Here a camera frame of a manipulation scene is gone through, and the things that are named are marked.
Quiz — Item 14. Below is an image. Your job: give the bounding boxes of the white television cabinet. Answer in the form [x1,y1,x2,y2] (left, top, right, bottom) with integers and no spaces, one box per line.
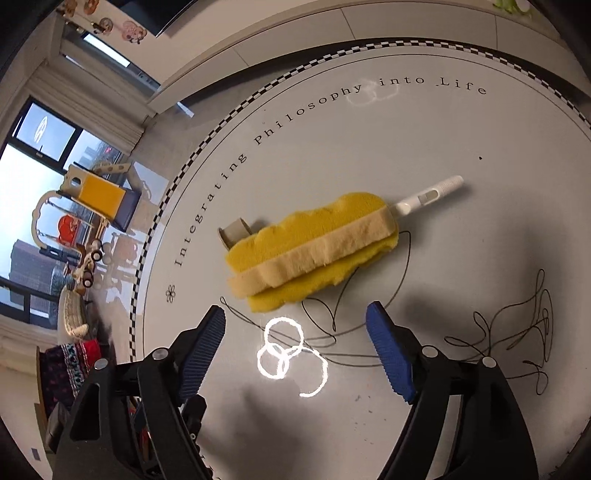
[148,0,591,116]

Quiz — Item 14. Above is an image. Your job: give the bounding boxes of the black television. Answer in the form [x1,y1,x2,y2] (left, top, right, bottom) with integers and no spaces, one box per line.
[117,0,185,38]

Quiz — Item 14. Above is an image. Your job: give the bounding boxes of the yellow toy slide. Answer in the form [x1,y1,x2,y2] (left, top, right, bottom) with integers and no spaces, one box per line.
[60,161,141,232]

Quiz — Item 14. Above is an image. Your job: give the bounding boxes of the sofa with patterned blanket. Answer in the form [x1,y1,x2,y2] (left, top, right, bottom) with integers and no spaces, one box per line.
[37,339,102,418]

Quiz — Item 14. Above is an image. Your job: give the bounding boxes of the yellow sponge brush white handle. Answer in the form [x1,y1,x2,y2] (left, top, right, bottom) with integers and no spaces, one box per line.
[225,175,464,315]

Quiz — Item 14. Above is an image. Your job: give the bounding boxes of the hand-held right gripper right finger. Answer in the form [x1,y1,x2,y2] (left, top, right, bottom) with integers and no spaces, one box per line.
[366,301,541,480]

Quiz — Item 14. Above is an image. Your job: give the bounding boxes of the toy swing with red seat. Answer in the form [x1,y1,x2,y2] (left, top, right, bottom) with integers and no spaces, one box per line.
[31,191,107,252]

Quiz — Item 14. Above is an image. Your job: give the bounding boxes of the white wicker chair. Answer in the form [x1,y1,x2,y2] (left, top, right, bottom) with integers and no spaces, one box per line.
[58,286,90,342]

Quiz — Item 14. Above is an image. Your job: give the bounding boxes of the white curtain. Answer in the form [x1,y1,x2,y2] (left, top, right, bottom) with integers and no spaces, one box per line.
[28,69,146,158]

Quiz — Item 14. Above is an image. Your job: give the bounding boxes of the beige ride-on toy car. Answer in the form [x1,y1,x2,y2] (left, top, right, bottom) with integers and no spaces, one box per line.
[69,237,109,289]

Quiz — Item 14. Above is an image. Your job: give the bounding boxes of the large window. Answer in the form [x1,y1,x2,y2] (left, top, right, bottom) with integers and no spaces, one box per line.
[0,97,125,333]

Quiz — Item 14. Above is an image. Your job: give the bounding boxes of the small cardboard roll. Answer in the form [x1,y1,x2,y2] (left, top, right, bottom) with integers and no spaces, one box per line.
[218,219,254,250]

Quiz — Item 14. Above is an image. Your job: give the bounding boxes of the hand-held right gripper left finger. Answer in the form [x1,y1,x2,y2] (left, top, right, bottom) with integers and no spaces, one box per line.
[51,305,227,480]

